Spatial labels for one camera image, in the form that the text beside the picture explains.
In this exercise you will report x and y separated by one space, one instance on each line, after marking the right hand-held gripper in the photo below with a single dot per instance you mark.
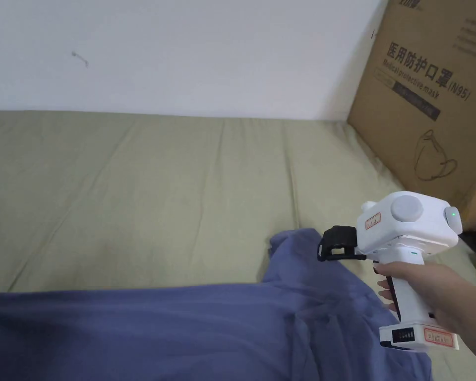
412 222

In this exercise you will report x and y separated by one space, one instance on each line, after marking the dark blue shirt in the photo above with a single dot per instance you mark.
162 333

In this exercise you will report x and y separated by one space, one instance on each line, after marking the person's right hand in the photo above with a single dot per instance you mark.
436 289

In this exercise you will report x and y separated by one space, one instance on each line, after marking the large brown cardboard carton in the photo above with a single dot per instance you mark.
416 151

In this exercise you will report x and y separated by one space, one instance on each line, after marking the bed with pale green sheet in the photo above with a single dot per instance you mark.
142 178

